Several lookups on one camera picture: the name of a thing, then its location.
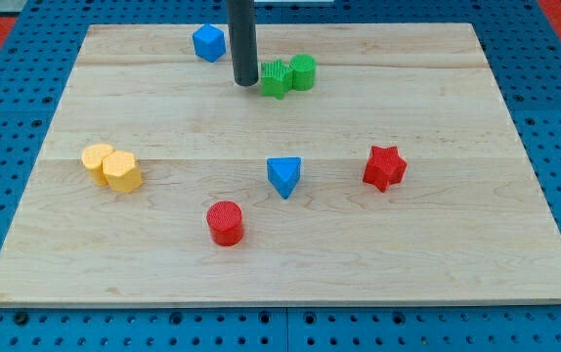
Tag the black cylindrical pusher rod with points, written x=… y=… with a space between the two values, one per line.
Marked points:
x=242 y=33

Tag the green star block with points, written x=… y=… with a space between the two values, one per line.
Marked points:
x=276 y=79

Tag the green cylinder block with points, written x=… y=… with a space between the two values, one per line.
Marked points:
x=304 y=68

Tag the red star block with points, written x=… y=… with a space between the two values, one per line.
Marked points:
x=384 y=168

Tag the blue cube block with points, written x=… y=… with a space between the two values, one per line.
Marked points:
x=209 y=43

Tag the blue triangle block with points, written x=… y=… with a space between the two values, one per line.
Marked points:
x=284 y=174

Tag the yellow hexagon block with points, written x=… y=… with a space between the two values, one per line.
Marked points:
x=122 y=171

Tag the light wooden board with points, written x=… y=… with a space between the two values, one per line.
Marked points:
x=467 y=226

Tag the yellow pentagon block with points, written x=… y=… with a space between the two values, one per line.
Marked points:
x=92 y=159

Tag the red cylinder block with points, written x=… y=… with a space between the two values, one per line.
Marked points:
x=225 y=223

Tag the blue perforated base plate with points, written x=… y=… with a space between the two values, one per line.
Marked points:
x=524 y=51

